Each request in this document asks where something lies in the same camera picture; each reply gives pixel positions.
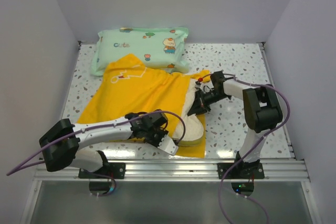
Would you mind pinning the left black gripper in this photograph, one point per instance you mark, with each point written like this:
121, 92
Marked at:
163, 132

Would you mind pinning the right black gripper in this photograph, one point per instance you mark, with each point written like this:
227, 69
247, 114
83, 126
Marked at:
197, 107

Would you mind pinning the cream yellow-edged pillow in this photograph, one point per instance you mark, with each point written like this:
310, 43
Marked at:
183, 99

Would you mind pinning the yellow pillowcase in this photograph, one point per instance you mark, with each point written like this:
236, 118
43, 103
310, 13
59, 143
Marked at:
129, 86

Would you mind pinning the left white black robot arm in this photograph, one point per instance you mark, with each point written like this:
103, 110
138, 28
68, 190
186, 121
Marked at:
65, 143

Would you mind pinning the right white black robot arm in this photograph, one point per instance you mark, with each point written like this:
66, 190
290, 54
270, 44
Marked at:
262, 113

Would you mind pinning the green cartoon bear pillow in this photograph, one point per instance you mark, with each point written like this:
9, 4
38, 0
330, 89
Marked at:
157, 48

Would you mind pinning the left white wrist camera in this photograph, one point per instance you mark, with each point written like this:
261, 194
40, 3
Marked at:
168, 145

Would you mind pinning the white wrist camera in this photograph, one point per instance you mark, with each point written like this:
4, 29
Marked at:
199, 85
168, 145

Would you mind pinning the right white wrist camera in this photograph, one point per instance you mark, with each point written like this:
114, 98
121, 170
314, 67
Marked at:
199, 85

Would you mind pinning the aluminium mounting rail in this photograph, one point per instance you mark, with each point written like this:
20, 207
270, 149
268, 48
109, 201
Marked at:
206, 170

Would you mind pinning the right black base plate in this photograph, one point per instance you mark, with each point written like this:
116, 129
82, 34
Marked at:
241, 171

